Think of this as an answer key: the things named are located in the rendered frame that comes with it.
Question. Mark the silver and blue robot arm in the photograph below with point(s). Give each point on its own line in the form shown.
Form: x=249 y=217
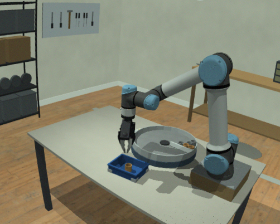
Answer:
x=214 y=72

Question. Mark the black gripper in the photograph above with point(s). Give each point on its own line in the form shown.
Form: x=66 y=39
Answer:
x=132 y=134

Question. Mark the blue crate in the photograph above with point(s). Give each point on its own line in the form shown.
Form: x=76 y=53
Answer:
x=117 y=166

